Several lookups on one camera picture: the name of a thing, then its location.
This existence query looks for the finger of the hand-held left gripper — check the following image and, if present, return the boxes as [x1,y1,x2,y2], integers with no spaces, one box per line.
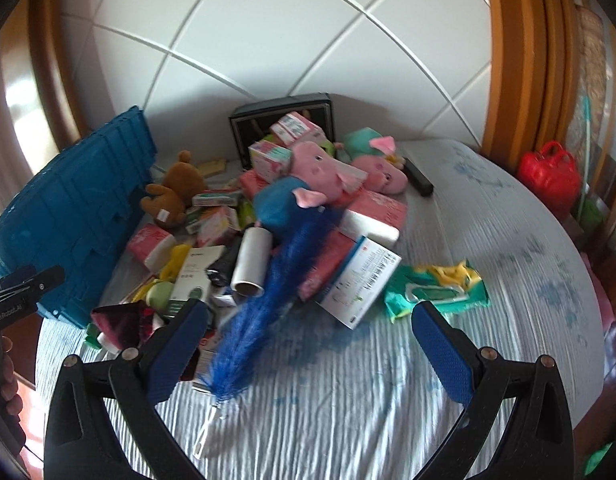
[0,266,66,307]

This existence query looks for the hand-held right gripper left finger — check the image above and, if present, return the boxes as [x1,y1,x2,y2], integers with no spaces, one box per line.
[44,298,209,480]

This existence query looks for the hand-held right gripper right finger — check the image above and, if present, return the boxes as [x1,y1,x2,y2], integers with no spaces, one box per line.
[412,301,574,480]

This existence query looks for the blue plastic crate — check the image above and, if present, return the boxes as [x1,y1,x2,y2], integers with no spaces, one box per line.
[0,106,157,328]

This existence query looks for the blue duster white handle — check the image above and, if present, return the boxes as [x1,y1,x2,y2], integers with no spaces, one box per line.
[193,205,339,445]

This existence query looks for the person's left hand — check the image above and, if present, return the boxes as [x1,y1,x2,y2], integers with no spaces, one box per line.
[0,336,19,414]

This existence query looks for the white red ointment box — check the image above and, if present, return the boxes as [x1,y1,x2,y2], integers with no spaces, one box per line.
[180,332,223,381]

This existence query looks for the green plush ball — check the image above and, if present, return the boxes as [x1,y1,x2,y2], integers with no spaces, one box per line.
[146,282,176,311]

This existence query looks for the maroon plush cloth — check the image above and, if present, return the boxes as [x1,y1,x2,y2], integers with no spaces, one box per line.
[91,302,156,348]

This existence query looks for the green wet wipes pack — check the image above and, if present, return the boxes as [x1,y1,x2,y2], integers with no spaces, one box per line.
[384,259,491,321]

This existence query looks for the white green medicine box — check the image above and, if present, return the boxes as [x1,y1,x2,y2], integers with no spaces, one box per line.
[169,245,226,318]

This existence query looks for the yellow plastic toy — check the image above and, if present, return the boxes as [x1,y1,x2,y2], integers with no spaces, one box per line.
[138,244,193,303]

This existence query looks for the black garbage bag roll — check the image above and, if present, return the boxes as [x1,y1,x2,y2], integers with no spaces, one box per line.
[205,245,243,286]

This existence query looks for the pink tissue pack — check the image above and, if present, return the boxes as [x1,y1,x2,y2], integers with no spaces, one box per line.
[340,190,409,246]
[238,170,276,201]
[295,232,359,303]
[128,223,176,271]

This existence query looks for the large blue white medicine box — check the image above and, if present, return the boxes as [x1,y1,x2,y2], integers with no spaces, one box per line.
[315,235,403,330]

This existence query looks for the white lint roller roll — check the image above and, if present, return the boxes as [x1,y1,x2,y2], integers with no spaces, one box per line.
[231,227,273,297]

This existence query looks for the pink yellow green pack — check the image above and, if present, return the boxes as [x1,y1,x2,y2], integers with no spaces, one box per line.
[197,207,241,246]

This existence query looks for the green white slim box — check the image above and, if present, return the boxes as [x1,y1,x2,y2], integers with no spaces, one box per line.
[192,189,243,208]

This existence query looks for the brown teddy bear plush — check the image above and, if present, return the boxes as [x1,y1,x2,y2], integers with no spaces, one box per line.
[140,150,209,228]

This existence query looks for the pink pig plush blue body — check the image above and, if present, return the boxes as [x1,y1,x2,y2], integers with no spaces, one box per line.
[253,141,369,226]

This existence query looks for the black remote control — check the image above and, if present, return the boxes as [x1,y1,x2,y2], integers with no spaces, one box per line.
[405,157,435,198]

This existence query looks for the pink pig plush green dress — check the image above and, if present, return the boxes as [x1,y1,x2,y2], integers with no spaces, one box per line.
[338,127,409,195]

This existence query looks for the pink green carton box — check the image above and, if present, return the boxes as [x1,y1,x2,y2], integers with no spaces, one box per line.
[249,141,293,183]

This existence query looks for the green plastic toy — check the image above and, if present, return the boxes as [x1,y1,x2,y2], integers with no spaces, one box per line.
[580,195,604,228]

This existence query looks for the black cardboard box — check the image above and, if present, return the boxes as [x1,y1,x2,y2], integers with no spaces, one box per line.
[229,92,335,171]

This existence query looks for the pink white carton box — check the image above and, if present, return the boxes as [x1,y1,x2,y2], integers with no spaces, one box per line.
[270,112,326,148]

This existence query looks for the teal mop stick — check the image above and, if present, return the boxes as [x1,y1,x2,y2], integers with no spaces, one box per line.
[573,95,596,221]

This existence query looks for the patterned wall hanging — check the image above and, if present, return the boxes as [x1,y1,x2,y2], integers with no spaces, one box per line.
[570,5,616,201]

